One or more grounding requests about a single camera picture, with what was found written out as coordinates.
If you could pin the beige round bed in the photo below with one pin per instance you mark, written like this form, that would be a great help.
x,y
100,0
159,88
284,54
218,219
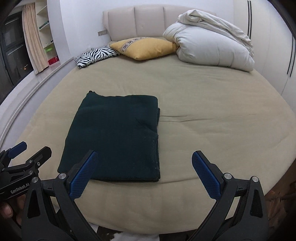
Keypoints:
x,y
237,119

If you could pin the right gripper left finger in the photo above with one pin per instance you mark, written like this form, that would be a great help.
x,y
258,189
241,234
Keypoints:
x,y
80,174

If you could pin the yellow cushion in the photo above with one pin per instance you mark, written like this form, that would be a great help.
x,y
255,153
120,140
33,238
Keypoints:
x,y
144,48

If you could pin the dark green knit sweater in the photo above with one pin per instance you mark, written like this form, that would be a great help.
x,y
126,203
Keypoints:
x,y
122,130

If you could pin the white shelf unit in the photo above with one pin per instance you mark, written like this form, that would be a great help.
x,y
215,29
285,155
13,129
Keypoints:
x,y
44,30

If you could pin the left hand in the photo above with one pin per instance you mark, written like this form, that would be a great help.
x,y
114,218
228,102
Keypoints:
x,y
12,213

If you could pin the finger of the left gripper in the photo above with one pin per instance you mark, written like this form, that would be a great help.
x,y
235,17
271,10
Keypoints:
x,y
16,150
38,159

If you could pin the beige curtain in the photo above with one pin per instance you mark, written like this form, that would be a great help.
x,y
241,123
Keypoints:
x,y
32,39

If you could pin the wall socket plate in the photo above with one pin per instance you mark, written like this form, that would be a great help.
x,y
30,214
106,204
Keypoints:
x,y
101,33

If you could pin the white folded duvet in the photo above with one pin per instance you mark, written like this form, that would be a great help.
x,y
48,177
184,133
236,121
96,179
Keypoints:
x,y
205,39

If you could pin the beige padded headboard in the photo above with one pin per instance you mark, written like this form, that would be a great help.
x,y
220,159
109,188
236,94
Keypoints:
x,y
146,20

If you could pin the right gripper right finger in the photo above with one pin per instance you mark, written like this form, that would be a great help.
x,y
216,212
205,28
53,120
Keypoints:
x,y
209,174

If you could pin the white wardrobe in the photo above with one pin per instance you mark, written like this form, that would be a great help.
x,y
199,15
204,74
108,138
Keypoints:
x,y
273,42

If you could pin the zebra print pillow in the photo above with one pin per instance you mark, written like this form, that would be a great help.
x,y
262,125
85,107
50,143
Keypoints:
x,y
95,55

